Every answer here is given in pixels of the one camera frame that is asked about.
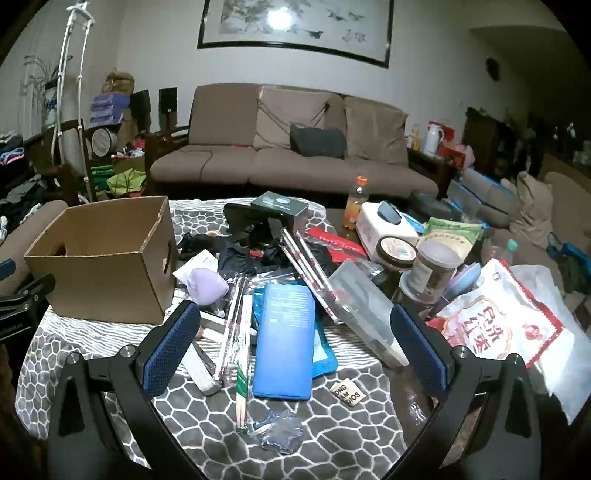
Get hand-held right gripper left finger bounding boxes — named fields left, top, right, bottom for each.
left=46, top=300, right=208, bottom=480

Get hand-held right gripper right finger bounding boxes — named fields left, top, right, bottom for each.
left=383, top=304, right=543, bottom=480

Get brown cardboard box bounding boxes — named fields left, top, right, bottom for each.
left=24, top=196, right=180, bottom=325

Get green print sleeve chopsticks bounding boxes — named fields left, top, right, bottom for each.
left=235, top=295, right=256, bottom=428

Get blue zip pouch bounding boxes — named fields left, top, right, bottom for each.
left=311, top=318, right=339, bottom=377

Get white slim box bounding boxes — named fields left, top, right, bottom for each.
left=178, top=318, right=225, bottom=397

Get clear lidded cup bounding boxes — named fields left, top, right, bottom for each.
left=398, top=270, right=435, bottom=319

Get clear plastic box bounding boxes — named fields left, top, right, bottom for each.
left=329, top=259, right=409, bottom=367

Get purple makeup sponge packet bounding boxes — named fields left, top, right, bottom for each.
left=178, top=251, right=232, bottom=308

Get pile of clothes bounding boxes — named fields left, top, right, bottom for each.
left=0, top=131, right=51, bottom=227

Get clear plastic jar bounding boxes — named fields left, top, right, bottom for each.
left=409, top=241, right=462, bottom=305

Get small square label card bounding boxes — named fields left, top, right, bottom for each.
left=330, top=381, right=367, bottom=404

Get red white snack bag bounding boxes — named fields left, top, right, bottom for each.
left=436, top=259, right=565, bottom=370

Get brown lid jar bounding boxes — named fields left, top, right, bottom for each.
left=375, top=236, right=419, bottom=273

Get black cloth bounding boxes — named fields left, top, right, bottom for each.
left=217, top=233, right=342, bottom=282

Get blue flat packet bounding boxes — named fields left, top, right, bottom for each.
left=252, top=282, right=317, bottom=400

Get green packet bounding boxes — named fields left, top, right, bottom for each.
left=418, top=217, right=483, bottom=259

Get white tissue box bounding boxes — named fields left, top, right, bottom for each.
left=356, top=202, right=420, bottom=261

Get small clear bag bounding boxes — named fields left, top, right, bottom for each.
left=238, top=408, right=305, bottom=452

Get red flat packet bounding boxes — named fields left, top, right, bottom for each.
left=307, top=226, right=370, bottom=264

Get grey oval case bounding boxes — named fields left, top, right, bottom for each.
left=376, top=202, right=403, bottom=225

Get green bag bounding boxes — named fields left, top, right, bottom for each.
left=107, top=168, right=147, bottom=197

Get black phone stand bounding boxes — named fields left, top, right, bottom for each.
left=224, top=202, right=296, bottom=245

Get white plastic bag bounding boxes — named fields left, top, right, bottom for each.
left=512, top=265, right=591, bottom=423

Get orange drink bottle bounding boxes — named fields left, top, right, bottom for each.
left=344, top=176, right=370, bottom=230

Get round metal tin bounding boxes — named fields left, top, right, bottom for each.
left=90, top=127, right=118, bottom=155

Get clear storage bin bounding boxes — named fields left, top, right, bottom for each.
left=448, top=180, right=504, bottom=222

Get dark green box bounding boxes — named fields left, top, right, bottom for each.
left=250, top=191, right=309, bottom=232

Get teal bag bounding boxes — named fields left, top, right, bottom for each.
left=547, top=233, right=591, bottom=296

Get brown fabric sofa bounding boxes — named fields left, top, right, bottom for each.
left=151, top=84, right=439, bottom=200

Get dark wooden side table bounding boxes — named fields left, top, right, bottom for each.
left=406, top=148, right=455, bottom=195

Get potted plant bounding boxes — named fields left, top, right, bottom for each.
left=21, top=53, right=65, bottom=130

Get beige armchair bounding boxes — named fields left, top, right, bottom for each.
left=462, top=168, right=591, bottom=296

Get stack of blue boxes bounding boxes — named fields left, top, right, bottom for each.
left=89, top=92, right=132, bottom=126

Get white pole stand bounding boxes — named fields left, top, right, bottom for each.
left=51, top=2, right=95, bottom=190

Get red box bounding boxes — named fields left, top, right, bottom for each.
left=436, top=122, right=467, bottom=160

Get black speaker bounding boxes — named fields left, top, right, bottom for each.
left=158, top=87, right=178, bottom=130
left=130, top=90, right=152, bottom=134

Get white thermos jug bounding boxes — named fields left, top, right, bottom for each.
left=422, top=124, right=445, bottom=158

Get dark wooden cabinet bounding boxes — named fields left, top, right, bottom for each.
left=462, top=108, right=546, bottom=181

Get beige sofa cushion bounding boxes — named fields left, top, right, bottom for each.
left=253, top=88, right=333, bottom=151
left=344, top=96, right=409, bottom=164

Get dark grey cushion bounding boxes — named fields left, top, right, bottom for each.
left=289, top=124, right=347, bottom=160

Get black umbrella wooden handle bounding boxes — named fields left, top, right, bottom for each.
left=179, top=232, right=222, bottom=261

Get black framed wall painting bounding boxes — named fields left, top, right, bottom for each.
left=198, top=0, right=394, bottom=70

